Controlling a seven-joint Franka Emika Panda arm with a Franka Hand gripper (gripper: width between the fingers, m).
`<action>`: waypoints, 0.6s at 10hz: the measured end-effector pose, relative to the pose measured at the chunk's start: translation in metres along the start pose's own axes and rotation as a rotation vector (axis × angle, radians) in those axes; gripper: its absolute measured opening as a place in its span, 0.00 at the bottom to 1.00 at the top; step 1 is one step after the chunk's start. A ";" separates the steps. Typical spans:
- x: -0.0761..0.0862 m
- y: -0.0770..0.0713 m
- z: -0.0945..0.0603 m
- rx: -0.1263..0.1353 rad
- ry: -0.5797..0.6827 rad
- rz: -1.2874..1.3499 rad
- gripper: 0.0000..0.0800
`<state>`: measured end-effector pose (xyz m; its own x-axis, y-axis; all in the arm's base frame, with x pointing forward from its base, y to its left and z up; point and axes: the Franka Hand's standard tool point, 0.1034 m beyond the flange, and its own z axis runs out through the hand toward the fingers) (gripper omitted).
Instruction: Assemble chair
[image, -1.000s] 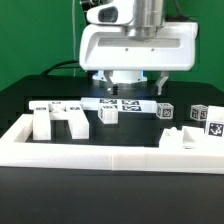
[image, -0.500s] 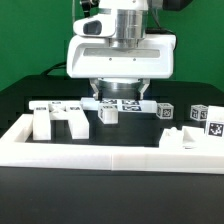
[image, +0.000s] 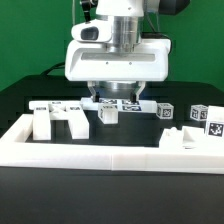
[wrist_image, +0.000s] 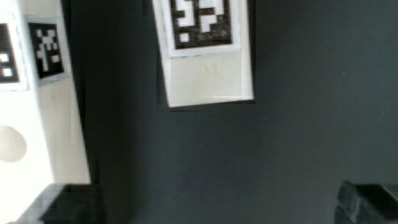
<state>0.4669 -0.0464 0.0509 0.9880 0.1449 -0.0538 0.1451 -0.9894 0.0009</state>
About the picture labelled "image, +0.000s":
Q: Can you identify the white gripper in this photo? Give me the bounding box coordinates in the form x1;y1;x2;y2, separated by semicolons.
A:
65;19;171;102

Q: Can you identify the white tagged block front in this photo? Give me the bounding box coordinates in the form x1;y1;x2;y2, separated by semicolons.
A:
98;104;118;124

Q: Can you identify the white chair seat part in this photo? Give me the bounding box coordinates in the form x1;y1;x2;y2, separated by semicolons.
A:
159;126;224;149

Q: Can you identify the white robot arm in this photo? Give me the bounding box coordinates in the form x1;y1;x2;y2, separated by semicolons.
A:
65;0;190;102

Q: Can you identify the white chair back part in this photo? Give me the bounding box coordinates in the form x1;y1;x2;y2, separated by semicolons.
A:
29;101;89;140

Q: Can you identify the white flat tagged plank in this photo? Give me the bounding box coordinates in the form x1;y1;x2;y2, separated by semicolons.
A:
81;97;157;113

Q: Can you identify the white tagged cube middle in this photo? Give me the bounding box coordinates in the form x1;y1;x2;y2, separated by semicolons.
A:
156;103;174;119

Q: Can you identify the white tagged cube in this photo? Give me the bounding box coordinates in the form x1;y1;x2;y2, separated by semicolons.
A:
190;104;208;121
156;103;174;119

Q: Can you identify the white tagged cube right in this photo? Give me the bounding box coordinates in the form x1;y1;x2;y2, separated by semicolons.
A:
190;104;208;121

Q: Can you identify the black cable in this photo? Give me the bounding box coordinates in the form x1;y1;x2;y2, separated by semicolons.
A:
40;61;67;76

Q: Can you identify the white U-shaped border frame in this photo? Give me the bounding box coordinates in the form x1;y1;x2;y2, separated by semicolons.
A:
0;114;224;174

